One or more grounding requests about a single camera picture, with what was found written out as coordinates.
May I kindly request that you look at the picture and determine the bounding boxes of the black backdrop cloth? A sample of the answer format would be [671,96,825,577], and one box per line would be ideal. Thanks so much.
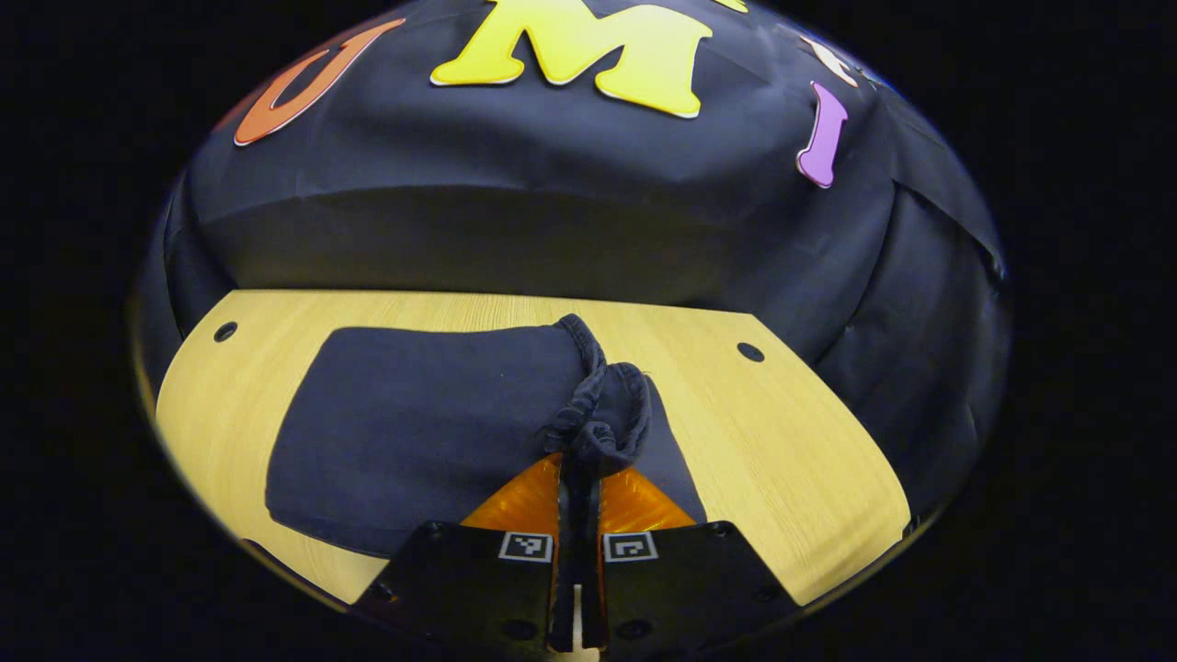
[138,0,1012,525]

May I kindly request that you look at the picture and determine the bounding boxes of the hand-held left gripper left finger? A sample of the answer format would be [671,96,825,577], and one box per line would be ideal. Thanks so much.
[352,451,580,656]

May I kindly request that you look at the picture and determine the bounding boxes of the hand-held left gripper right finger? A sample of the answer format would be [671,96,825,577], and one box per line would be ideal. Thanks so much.
[579,460,803,656]

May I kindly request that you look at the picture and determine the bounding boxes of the dark jeans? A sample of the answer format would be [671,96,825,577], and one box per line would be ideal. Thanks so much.
[265,313,709,559]

